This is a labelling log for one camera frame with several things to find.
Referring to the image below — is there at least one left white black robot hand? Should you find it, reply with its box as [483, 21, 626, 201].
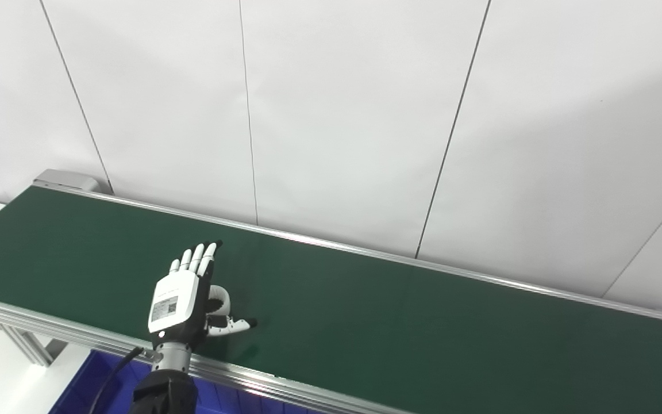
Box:
[147, 240, 258, 352]

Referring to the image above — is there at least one white toothed plastic ring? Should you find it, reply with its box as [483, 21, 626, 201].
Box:
[207, 286, 233, 318]

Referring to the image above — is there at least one blue plastic bin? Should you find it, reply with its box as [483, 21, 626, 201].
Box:
[48, 349, 332, 414]

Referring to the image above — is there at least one green conveyor belt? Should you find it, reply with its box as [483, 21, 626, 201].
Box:
[0, 169, 662, 414]
[0, 185, 662, 414]

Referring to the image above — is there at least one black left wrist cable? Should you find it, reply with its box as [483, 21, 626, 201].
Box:
[87, 346, 162, 414]

